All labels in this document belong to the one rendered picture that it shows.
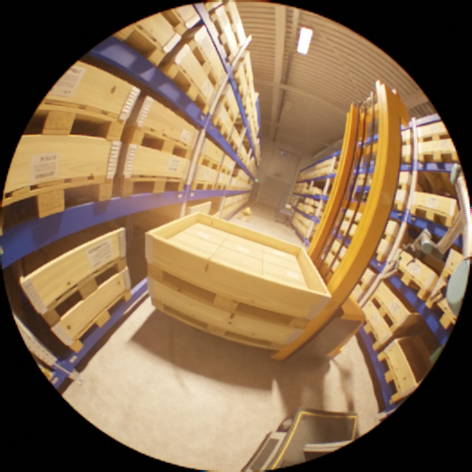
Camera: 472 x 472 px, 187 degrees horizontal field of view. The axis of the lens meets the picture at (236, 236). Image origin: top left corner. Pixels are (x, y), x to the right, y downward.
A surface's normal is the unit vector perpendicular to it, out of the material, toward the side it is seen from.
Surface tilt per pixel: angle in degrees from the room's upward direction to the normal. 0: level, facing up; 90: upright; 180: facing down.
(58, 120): 90
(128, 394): 0
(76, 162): 90
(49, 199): 90
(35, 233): 90
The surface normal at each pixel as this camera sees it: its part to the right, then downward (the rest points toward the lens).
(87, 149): 0.95, 0.32
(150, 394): 0.28, -0.90
